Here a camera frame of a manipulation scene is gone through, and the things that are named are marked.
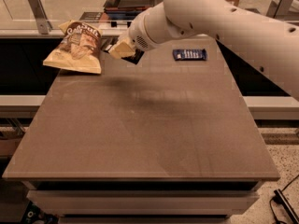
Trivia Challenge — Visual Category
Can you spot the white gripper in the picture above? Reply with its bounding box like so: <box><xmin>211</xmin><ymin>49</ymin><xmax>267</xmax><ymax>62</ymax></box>
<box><xmin>108</xmin><ymin>12</ymin><xmax>157</xmax><ymax>59</ymax></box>

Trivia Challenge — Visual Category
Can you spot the black rxbar chocolate bar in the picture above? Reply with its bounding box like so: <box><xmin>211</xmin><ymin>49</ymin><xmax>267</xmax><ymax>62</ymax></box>
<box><xmin>101</xmin><ymin>44</ymin><xmax>144</xmax><ymax>64</ymax></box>

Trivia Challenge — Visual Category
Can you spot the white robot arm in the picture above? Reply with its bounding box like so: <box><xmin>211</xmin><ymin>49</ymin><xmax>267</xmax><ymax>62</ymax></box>
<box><xmin>109</xmin><ymin>0</ymin><xmax>299</xmax><ymax>100</ymax></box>

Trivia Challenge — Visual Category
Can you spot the brown chip bag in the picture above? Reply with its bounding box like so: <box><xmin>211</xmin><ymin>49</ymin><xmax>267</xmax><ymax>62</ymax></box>
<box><xmin>43</xmin><ymin>21</ymin><xmax>102</xmax><ymax>74</ymax></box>

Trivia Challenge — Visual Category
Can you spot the blue snack bar wrapper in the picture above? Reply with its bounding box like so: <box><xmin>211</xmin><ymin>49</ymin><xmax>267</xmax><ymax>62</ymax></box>
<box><xmin>172</xmin><ymin>49</ymin><xmax>207</xmax><ymax>61</ymax></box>

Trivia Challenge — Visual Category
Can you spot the left metal glass bracket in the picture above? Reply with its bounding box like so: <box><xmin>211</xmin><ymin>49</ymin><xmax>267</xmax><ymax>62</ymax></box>
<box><xmin>27</xmin><ymin>0</ymin><xmax>52</xmax><ymax>35</ymax></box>

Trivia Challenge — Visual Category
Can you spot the right metal glass bracket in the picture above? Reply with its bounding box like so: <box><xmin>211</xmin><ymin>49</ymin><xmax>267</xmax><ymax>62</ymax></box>
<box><xmin>266</xmin><ymin>0</ymin><xmax>299</xmax><ymax>21</ymax></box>

